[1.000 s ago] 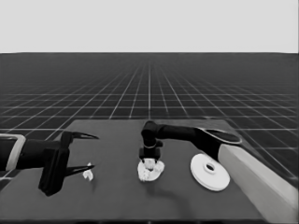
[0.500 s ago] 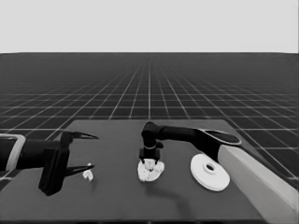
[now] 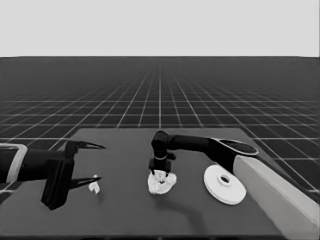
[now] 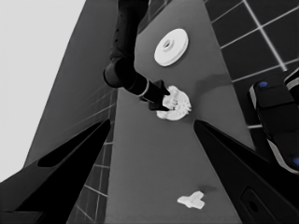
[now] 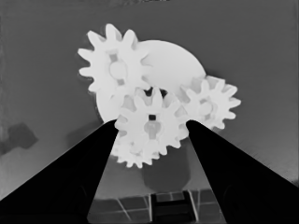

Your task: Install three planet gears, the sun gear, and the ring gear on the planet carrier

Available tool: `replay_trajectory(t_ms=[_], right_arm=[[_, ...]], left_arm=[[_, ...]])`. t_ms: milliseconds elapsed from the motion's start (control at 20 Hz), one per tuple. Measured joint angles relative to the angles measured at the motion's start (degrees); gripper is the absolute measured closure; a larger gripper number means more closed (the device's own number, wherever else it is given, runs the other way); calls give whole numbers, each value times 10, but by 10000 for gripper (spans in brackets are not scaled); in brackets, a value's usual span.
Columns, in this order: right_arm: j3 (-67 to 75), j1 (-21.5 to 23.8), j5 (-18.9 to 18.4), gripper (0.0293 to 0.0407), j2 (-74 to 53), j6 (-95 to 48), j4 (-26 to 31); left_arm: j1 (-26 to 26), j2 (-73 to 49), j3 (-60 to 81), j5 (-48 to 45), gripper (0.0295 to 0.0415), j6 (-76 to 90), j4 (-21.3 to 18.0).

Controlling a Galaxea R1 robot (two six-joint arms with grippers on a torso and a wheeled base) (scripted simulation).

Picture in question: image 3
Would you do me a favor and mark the large thick white disc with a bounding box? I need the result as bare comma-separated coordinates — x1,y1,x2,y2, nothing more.
203,164,248,206

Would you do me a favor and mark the small white T-shaped piece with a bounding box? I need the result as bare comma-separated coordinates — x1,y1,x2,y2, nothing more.
88,174,101,195

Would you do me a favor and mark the white round carrier with pins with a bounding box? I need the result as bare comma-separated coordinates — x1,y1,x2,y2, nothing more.
147,169,178,196

